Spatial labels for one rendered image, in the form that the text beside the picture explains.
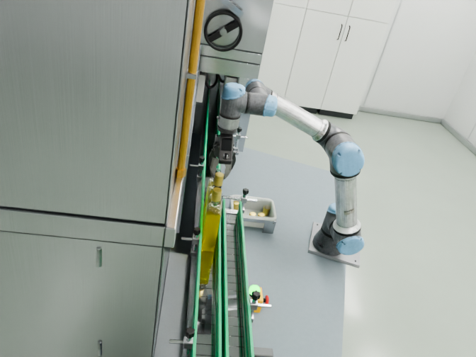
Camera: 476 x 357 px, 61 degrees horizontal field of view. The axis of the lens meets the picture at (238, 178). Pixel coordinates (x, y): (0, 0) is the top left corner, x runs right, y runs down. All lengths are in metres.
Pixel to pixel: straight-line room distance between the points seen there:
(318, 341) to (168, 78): 1.18
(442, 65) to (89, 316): 5.99
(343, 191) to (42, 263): 1.09
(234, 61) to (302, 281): 1.31
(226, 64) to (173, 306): 1.48
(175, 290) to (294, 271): 0.60
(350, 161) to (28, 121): 1.09
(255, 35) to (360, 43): 3.23
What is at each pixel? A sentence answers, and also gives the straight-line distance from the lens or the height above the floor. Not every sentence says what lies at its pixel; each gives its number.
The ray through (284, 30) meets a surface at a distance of 5.27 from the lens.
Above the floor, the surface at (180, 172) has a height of 1.41.
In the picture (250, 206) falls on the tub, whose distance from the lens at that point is 2.11.
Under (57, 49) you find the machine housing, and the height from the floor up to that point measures 1.76.
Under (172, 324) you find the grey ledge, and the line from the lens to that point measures 1.41.
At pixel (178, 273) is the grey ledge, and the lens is 1.56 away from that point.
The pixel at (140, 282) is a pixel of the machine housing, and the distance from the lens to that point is 1.08.
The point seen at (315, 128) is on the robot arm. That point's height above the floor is 1.38.
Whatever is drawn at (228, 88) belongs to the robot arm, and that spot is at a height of 1.53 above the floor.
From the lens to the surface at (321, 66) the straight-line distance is 5.48.
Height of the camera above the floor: 1.99
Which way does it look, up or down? 31 degrees down
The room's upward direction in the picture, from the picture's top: 12 degrees clockwise
